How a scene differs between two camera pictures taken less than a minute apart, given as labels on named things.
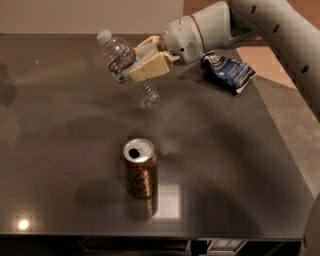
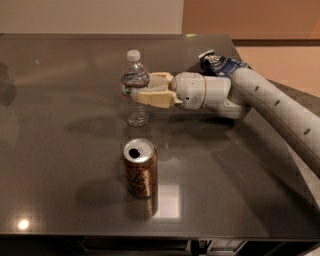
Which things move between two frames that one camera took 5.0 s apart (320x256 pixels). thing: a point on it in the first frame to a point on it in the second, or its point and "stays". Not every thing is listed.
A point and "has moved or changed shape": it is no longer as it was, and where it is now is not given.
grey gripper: (180, 39) to (189, 88)
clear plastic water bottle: (121, 59) has moved or changed shape
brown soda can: (141, 163) stays
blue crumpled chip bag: (228, 74) stays
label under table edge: (225, 245) stays
